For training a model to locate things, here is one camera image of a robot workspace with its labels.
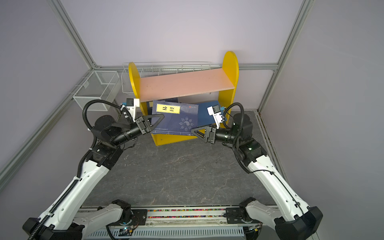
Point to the yellow wooden bookshelf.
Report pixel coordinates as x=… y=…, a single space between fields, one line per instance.
x=223 y=80

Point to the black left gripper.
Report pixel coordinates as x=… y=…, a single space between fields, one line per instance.
x=144 y=119

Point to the white vented cable duct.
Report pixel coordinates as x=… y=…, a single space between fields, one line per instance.
x=178 y=233

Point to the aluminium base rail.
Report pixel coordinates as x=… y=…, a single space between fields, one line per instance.
x=207 y=214

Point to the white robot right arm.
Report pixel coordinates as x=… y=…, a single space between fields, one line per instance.
x=293 y=219

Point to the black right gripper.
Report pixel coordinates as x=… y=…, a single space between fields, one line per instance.
x=212 y=134

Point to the white mesh basket box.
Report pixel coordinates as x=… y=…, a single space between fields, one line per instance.
x=98 y=85

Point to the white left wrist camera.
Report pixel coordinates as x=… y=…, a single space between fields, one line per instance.
x=129 y=109

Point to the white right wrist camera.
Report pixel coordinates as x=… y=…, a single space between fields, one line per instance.
x=216 y=112

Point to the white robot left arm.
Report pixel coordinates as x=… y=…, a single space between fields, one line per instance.
x=58 y=222

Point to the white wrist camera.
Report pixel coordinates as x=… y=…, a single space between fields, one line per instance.
x=216 y=112
x=129 y=109

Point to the blue book yellow label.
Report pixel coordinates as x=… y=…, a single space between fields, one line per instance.
x=179 y=119

